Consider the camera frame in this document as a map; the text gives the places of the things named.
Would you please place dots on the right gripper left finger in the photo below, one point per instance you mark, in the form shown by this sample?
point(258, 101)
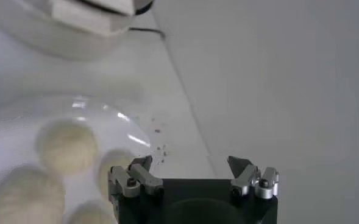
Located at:
point(136, 179)

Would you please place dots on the white steamed baozi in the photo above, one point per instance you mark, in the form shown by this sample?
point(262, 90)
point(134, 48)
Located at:
point(90, 214)
point(66, 146)
point(112, 170)
point(27, 198)

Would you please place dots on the white round plate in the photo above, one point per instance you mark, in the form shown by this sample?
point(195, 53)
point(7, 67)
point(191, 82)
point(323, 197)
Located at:
point(112, 128)

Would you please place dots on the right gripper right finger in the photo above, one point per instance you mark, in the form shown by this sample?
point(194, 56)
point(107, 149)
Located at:
point(249, 179)

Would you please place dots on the white electric cooker base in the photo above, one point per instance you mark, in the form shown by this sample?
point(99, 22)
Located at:
point(60, 36)

